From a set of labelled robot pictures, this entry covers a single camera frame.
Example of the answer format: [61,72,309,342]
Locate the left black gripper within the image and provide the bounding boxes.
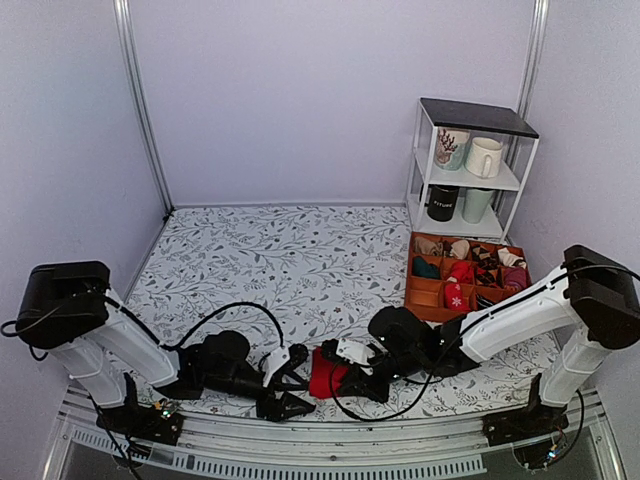
[204,368,316,424]

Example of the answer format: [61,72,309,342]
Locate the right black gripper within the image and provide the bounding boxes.
[337,347,424,404]

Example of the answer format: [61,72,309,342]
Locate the red sock pair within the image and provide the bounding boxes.
[309,347,348,400]

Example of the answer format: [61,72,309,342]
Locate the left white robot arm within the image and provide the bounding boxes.
[1,261,315,434]

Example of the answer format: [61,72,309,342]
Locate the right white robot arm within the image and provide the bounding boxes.
[321,245,639,436]

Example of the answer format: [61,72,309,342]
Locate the red snowflake socks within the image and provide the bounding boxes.
[444,282,473,313]

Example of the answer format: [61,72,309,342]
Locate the teal rolled socks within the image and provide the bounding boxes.
[412,256,441,280]

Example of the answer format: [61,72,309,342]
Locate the black striped socks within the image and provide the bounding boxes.
[475,293,499,310]

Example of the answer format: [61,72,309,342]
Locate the red white rolled socks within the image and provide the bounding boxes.
[446,260,475,285]

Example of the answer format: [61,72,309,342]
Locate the beige rolled socks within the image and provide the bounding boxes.
[413,236,443,256]

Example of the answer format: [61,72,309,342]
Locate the dark red argyle socks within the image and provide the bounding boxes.
[475,266,501,288]

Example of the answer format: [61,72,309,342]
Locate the tan rolled socks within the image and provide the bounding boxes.
[445,239,470,260]

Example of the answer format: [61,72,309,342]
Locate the brown argyle socks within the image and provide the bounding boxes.
[471,243,499,269]

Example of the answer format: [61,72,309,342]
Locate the pink rolled socks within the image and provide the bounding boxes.
[502,267,530,292]

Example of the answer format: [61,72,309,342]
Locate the cream rolled socks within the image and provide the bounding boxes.
[497,247,527,269]

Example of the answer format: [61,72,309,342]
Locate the floral tablecloth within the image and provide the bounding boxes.
[123,206,558,422]

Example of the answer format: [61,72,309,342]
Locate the orange wooden divided tray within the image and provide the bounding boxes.
[404,232,532,323]

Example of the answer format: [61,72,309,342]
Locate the black mug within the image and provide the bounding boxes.
[427,185,459,222]

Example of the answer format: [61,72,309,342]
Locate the pale green cup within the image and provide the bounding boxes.
[462,188,495,224]

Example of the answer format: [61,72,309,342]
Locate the white shelf rack black top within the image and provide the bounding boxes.
[406,98,540,243]

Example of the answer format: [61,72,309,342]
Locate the white ribbed mug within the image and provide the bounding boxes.
[465,137,504,179]

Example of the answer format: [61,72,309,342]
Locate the coral pattern mug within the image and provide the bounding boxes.
[435,127,470,171]

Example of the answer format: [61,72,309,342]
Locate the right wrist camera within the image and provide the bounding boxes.
[321,338,377,376]

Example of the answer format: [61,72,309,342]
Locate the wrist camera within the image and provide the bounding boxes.
[321,338,377,376]
[259,344,309,387]

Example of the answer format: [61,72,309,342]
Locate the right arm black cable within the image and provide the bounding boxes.
[327,264,640,441]

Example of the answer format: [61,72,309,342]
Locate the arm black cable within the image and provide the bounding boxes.
[0,289,287,362]
[327,264,640,441]

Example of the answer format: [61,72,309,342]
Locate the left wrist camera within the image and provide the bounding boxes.
[259,344,309,387]

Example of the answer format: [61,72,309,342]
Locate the aluminium front rail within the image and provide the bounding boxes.
[41,394,626,480]

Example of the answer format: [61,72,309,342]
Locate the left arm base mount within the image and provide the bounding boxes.
[96,373,184,446]

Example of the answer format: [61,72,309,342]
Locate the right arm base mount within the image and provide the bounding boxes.
[482,374,568,471]

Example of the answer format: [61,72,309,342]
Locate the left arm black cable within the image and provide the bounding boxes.
[0,289,287,362]

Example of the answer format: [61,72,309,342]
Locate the right aluminium frame post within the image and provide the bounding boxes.
[516,0,550,119]

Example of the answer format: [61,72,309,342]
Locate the aluminium frame post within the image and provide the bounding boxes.
[516,0,550,119]
[113,0,174,218]

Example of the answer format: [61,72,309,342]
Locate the left aluminium frame post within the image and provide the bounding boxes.
[113,0,174,218]

